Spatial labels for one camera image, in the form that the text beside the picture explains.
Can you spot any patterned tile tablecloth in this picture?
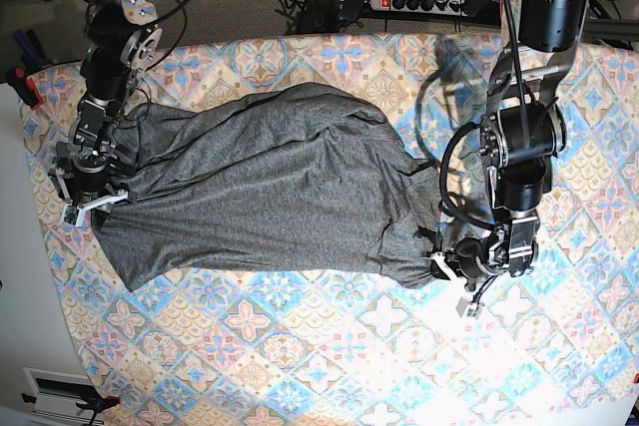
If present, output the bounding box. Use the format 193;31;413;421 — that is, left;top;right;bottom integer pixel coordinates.
21;46;638;425

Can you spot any red black clamp upper left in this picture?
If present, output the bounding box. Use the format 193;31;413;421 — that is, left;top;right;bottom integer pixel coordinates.
5;67;42;110

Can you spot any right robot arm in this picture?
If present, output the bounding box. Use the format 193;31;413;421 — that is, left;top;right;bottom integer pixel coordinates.
49;0;162;227

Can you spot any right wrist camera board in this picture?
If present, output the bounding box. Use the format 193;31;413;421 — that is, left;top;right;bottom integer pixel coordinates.
61;204;86;227

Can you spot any white tray lower left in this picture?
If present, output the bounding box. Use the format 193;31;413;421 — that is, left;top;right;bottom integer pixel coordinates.
22;367;96;423

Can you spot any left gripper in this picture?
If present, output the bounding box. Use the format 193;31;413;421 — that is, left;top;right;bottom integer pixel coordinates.
425;233;539;309

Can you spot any black orange clamp lower left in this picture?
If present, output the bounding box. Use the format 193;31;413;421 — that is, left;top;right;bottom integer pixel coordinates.
75;396;121;425

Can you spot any white power strip red switch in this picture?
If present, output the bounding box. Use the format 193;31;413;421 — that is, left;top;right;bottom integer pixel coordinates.
368;0;466;17

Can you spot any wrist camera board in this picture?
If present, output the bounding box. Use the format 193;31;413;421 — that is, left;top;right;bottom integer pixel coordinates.
61;204;86;227
455;298;482;319

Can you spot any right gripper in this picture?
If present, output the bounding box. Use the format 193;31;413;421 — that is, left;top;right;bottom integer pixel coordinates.
49;157;129;221

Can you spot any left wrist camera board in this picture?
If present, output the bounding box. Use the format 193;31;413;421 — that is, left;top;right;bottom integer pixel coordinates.
455;298;482;319

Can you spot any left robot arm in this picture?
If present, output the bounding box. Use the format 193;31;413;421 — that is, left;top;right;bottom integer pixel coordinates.
428;0;589;318

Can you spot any grey t-shirt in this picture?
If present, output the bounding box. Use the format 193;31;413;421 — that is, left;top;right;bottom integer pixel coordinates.
92;83;440;290

